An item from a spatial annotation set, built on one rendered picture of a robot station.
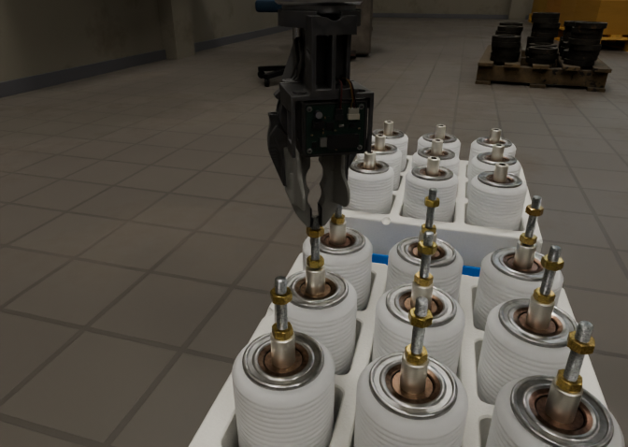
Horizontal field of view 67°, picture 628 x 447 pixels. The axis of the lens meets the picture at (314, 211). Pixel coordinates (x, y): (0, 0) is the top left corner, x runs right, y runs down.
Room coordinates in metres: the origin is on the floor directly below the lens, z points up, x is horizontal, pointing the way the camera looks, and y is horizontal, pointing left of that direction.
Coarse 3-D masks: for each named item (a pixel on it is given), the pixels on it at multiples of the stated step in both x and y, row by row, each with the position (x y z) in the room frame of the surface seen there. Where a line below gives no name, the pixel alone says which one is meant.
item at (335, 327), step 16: (352, 288) 0.46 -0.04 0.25; (288, 304) 0.43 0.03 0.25; (352, 304) 0.43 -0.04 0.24; (288, 320) 0.42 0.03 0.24; (304, 320) 0.41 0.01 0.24; (320, 320) 0.41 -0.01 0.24; (336, 320) 0.41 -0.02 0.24; (352, 320) 0.43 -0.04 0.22; (320, 336) 0.41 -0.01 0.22; (336, 336) 0.41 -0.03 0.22; (352, 336) 0.43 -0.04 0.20; (336, 352) 0.41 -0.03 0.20; (352, 352) 0.44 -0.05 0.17; (336, 368) 0.42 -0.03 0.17
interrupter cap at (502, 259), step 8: (504, 248) 0.54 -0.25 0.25; (512, 248) 0.54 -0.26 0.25; (496, 256) 0.52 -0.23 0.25; (504, 256) 0.52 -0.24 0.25; (512, 256) 0.53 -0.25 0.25; (536, 256) 0.52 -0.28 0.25; (496, 264) 0.50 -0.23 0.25; (504, 264) 0.50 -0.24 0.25; (512, 264) 0.51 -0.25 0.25; (536, 264) 0.51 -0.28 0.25; (504, 272) 0.49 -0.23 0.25; (512, 272) 0.49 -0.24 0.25; (520, 272) 0.49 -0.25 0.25; (528, 272) 0.49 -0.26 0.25; (536, 272) 0.49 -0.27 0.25; (528, 280) 0.47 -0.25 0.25; (536, 280) 0.47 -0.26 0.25
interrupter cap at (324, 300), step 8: (296, 272) 0.48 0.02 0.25; (304, 272) 0.49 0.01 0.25; (328, 272) 0.49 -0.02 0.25; (288, 280) 0.47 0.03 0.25; (296, 280) 0.47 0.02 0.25; (304, 280) 0.47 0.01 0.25; (328, 280) 0.47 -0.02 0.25; (336, 280) 0.47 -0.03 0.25; (344, 280) 0.47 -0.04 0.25; (296, 288) 0.45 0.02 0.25; (304, 288) 0.46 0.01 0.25; (328, 288) 0.46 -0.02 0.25; (336, 288) 0.45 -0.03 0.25; (344, 288) 0.45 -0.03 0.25; (296, 296) 0.44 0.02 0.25; (304, 296) 0.44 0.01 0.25; (312, 296) 0.44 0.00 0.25; (320, 296) 0.44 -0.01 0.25; (328, 296) 0.44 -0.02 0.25; (336, 296) 0.44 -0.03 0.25; (344, 296) 0.44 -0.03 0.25; (296, 304) 0.42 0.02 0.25; (304, 304) 0.42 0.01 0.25; (312, 304) 0.42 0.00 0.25; (320, 304) 0.42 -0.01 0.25; (328, 304) 0.42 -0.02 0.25; (336, 304) 0.43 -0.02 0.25
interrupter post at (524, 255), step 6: (522, 246) 0.50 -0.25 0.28; (528, 246) 0.50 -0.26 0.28; (534, 246) 0.50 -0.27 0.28; (516, 252) 0.51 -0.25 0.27; (522, 252) 0.50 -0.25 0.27; (528, 252) 0.50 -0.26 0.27; (534, 252) 0.50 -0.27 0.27; (516, 258) 0.51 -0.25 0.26; (522, 258) 0.50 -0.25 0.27; (528, 258) 0.50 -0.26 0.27; (516, 264) 0.50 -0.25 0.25; (522, 264) 0.50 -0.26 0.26; (528, 264) 0.50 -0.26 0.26
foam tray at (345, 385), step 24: (384, 264) 0.63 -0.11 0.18; (384, 288) 0.56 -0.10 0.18; (360, 312) 0.50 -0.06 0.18; (360, 336) 0.46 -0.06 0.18; (480, 336) 0.46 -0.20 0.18; (360, 360) 0.42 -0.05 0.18; (336, 384) 0.38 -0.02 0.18; (216, 408) 0.35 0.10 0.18; (336, 408) 0.38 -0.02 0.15; (480, 408) 0.35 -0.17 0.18; (216, 432) 0.32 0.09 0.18; (336, 432) 0.32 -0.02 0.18; (480, 432) 0.34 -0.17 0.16
